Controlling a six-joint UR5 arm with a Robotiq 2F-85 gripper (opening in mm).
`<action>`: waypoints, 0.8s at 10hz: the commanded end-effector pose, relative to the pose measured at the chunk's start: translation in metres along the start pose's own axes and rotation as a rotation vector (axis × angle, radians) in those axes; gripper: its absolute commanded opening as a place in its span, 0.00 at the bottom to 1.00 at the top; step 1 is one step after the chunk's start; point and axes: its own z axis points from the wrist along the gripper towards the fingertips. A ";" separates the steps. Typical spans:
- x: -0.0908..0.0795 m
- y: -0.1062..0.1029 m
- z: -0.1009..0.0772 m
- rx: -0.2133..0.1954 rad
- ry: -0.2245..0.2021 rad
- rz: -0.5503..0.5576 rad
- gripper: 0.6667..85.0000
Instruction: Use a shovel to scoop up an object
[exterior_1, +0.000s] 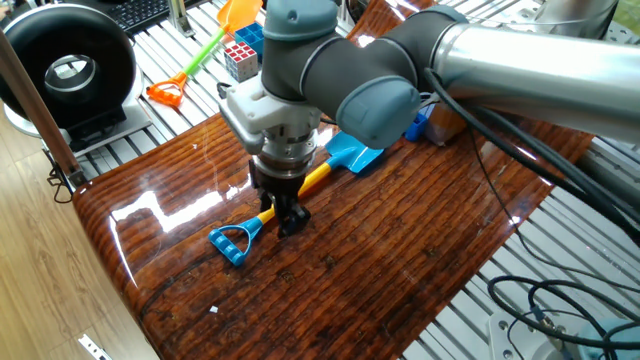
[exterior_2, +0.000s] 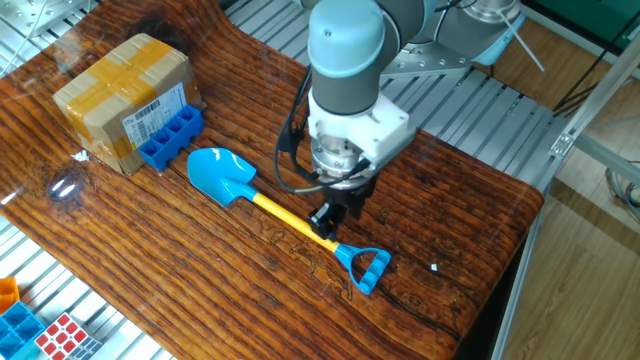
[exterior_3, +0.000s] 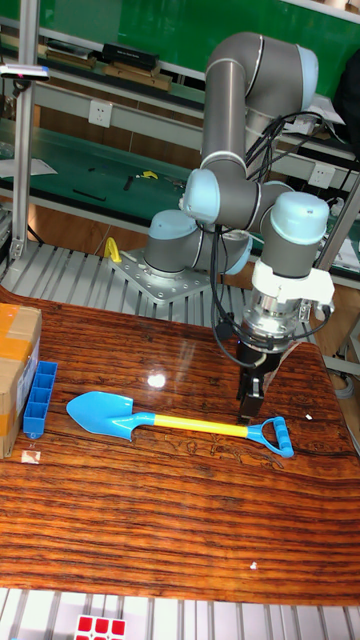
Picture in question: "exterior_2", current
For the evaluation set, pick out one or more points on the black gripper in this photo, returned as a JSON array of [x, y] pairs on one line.
[[345, 192]]

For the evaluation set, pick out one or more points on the blue yellow toy shovel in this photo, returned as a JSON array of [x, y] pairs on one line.
[[285, 216]]

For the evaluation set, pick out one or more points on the long blue building block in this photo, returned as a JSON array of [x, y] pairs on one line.
[[170, 140]]

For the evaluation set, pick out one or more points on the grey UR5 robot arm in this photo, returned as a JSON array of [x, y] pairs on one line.
[[345, 45]]

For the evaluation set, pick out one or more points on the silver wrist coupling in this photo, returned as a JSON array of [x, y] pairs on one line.
[[340, 160]]

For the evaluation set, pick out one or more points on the wood grain table mat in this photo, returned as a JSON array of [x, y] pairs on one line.
[[200, 300]]

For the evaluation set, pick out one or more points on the taped cardboard box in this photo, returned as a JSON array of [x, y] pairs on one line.
[[115, 85]]

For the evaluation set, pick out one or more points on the clear tape piece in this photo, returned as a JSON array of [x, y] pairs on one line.
[[80, 156]]

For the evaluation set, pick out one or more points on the Rubik's cube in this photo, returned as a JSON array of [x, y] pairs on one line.
[[67, 340]]

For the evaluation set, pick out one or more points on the orange square building block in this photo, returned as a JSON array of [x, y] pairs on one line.
[[7, 295]]

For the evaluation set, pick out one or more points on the blue plastic tray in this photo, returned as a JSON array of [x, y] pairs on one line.
[[17, 330]]

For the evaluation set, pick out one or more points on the silver metal mounting plate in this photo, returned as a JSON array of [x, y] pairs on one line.
[[35, 12]]

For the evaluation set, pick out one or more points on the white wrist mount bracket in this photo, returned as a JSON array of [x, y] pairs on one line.
[[370, 130]]

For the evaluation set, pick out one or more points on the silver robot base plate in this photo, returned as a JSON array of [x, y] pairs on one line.
[[425, 62]]

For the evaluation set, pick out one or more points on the aluminium frame beam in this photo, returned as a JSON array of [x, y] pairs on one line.
[[562, 145]]

